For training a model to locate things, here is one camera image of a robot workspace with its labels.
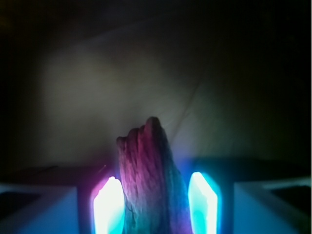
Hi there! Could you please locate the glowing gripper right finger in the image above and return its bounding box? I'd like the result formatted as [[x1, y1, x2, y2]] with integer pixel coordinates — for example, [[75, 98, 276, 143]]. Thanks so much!
[[187, 160, 234, 234]]

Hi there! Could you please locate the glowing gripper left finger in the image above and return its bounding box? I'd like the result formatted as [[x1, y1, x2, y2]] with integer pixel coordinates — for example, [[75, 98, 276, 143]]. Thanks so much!
[[78, 167, 125, 234]]

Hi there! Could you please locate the dark brown wood chip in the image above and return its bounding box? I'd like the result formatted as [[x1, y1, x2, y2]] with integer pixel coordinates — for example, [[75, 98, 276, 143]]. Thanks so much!
[[117, 117, 193, 234]]

